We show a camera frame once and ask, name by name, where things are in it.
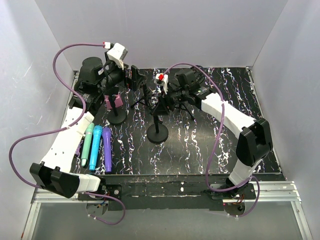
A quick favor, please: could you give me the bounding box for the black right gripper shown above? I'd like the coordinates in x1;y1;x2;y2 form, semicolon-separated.
152;85;188;116

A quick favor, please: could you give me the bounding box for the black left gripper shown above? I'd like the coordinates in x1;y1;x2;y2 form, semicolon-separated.
97;59;146;94

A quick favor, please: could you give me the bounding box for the black tripod stand with ring clamp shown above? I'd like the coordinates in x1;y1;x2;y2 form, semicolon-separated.
130;83;157;116

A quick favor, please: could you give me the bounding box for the solid purple microphone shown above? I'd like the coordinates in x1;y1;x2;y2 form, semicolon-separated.
101;127;112;173

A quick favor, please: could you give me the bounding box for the mint green microphone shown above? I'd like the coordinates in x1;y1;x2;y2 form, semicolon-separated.
81;122;95;167

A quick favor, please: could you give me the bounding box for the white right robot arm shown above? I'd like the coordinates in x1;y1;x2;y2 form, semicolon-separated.
147;66;273;199

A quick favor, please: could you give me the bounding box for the black round-base clip stand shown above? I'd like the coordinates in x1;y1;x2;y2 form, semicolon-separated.
105;86;127;125

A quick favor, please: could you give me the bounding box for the cyan blue microphone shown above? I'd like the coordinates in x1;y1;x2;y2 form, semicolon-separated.
89;125;103;171

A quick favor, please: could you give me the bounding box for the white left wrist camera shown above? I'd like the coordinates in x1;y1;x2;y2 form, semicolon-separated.
107;43;128;70

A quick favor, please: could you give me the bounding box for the black front mounting rail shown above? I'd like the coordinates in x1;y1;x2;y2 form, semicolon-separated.
102;174;224;211

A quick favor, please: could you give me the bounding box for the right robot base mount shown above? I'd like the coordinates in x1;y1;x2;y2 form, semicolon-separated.
209;183;261;219

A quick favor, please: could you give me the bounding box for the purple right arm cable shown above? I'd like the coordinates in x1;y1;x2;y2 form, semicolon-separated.
163;62;261;218

